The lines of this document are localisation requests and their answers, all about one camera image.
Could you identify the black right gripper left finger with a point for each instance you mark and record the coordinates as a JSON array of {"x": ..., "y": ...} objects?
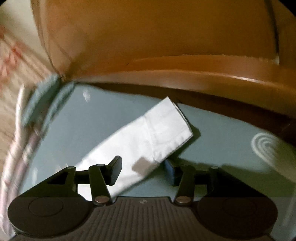
[{"x": 98, "y": 177}]

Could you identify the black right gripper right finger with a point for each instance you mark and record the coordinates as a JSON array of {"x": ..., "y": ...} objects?
[{"x": 187, "y": 177}]

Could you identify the white printed long-sleeve shirt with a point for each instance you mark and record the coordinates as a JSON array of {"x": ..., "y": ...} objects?
[{"x": 142, "y": 144}]

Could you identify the teal patterned bed sheet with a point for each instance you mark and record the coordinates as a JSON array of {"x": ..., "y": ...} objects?
[{"x": 253, "y": 155}]

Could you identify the purple floral folded quilt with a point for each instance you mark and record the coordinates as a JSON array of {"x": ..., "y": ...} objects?
[{"x": 33, "y": 139}]

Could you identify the lower teal pillow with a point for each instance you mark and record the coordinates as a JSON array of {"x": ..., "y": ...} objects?
[{"x": 57, "y": 104}]

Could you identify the teal pillow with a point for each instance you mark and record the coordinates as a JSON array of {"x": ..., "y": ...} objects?
[
  {"x": 57, "y": 104},
  {"x": 42, "y": 95}
]

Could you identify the pink floral folded quilt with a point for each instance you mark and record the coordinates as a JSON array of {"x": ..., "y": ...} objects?
[{"x": 14, "y": 154}]

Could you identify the upper teal pillow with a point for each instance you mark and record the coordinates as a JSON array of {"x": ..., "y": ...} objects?
[{"x": 42, "y": 95}]

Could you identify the wooden headboard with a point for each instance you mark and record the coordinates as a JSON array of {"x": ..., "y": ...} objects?
[{"x": 234, "y": 57}]

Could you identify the patterned window curtain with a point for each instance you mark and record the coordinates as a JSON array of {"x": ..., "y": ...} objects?
[{"x": 19, "y": 66}]

